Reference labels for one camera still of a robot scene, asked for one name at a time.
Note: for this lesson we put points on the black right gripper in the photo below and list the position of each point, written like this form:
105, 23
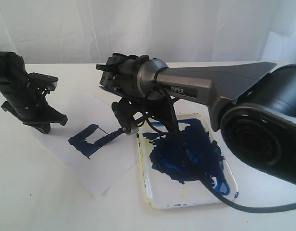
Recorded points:
140, 109

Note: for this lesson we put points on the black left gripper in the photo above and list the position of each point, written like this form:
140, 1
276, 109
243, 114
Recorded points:
30, 107

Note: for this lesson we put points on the white paper with square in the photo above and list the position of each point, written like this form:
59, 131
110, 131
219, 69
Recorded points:
106, 165

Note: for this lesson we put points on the black paintbrush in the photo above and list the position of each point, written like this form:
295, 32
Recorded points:
100, 142

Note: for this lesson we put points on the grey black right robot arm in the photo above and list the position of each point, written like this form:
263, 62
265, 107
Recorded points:
252, 105

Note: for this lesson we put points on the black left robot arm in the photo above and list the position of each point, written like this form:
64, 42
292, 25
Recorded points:
12, 71

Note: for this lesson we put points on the white paint tray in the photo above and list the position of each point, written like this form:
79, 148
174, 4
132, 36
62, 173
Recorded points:
168, 179

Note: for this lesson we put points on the white backdrop curtain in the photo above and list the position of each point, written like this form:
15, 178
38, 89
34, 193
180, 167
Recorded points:
89, 31

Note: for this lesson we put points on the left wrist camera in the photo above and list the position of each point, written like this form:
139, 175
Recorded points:
43, 82

